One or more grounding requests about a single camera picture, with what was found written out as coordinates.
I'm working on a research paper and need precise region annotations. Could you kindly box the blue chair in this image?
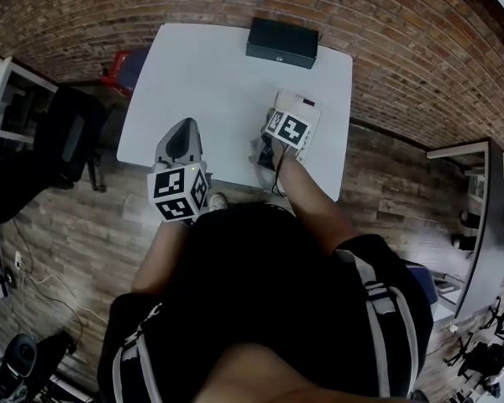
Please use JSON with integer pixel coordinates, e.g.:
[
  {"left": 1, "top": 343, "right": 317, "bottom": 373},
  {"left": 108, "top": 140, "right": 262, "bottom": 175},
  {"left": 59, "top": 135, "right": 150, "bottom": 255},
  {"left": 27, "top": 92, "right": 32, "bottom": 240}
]
[{"left": 404, "top": 261, "right": 440, "bottom": 323}]

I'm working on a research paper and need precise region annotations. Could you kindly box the white plastic device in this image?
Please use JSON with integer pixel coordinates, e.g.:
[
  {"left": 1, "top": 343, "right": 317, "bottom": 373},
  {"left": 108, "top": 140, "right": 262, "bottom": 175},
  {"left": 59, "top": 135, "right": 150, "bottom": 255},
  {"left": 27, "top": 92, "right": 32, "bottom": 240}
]
[{"left": 262, "top": 90, "right": 323, "bottom": 163}]

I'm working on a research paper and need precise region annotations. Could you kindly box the black rectangular box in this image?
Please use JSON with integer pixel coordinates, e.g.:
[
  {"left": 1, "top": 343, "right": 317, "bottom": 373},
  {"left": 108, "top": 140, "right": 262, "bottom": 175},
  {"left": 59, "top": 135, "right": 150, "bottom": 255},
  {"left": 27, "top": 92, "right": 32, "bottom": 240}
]
[{"left": 246, "top": 17, "right": 321, "bottom": 71}]

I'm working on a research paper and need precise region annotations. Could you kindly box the small white side table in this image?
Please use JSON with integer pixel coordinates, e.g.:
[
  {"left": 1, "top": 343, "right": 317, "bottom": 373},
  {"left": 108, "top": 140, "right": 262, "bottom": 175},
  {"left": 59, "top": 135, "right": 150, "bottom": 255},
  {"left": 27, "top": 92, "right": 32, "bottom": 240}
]
[{"left": 0, "top": 55, "right": 60, "bottom": 144}]

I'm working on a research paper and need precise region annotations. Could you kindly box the black office chair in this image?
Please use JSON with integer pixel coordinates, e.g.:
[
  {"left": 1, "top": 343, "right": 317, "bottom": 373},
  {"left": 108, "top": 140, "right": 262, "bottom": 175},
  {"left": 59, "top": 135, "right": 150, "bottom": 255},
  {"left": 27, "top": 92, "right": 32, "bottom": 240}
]
[{"left": 0, "top": 85, "right": 110, "bottom": 224}]

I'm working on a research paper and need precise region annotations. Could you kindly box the person's left forearm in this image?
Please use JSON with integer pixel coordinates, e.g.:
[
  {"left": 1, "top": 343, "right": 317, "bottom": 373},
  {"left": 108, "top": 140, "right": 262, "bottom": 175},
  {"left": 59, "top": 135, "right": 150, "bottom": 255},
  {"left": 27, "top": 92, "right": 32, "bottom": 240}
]
[{"left": 132, "top": 220, "right": 197, "bottom": 297}]

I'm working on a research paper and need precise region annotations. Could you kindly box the person's right forearm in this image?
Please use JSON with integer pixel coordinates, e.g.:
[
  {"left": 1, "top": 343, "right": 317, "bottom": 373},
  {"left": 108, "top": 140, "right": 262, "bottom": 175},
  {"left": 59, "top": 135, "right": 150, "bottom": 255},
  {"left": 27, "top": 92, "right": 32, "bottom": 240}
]
[{"left": 272, "top": 143, "right": 362, "bottom": 259}]

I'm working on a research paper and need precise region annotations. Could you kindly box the black grey floor device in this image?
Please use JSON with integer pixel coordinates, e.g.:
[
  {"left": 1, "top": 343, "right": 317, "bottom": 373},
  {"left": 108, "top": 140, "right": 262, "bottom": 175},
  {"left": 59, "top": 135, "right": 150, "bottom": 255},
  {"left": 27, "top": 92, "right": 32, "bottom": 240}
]
[{"left": 0, "top": 332, "right": 77, "bottom": 403}]

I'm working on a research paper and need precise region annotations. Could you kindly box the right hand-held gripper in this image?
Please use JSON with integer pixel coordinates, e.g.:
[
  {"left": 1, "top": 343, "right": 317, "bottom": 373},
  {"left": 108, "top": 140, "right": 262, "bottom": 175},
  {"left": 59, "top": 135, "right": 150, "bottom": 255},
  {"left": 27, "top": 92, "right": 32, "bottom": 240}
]
[{"left": 249, "top": 107, "right": 312, "bottom": 170}]

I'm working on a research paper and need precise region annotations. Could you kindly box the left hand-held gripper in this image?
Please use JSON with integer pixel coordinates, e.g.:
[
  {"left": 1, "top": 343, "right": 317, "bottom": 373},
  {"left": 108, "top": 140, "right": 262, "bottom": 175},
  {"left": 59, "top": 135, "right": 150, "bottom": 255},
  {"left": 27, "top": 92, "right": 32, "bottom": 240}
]
[{"left": 146, "top": 118, "right": 213, "bottom": 226}]

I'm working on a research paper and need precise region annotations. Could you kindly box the person's black shirt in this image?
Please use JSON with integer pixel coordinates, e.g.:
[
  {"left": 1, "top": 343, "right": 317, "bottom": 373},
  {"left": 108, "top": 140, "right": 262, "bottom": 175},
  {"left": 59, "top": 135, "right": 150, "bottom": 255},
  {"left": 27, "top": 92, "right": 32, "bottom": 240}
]
[{"left": 96, "top": 201, "right": 436, "bottom": 403}]

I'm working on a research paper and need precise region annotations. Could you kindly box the grey harness strap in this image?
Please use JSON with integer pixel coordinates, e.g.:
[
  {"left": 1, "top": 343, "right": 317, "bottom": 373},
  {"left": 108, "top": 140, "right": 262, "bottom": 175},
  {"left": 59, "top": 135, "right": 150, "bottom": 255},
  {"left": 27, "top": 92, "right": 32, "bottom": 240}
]
[
  {"left": 111, "top": 329, "right": 165, "bottom": 403},
  {"left": 347, "top": 249, "right": 420, "bottom": 399}
]

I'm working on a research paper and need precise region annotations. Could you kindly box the person's white shoe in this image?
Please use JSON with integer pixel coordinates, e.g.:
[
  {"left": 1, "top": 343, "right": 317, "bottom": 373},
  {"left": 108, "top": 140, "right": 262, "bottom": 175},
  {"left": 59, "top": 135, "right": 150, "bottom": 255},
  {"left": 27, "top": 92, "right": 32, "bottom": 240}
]
[{"left": 207, "top": 191, "right": 229, "bottom": 212}]

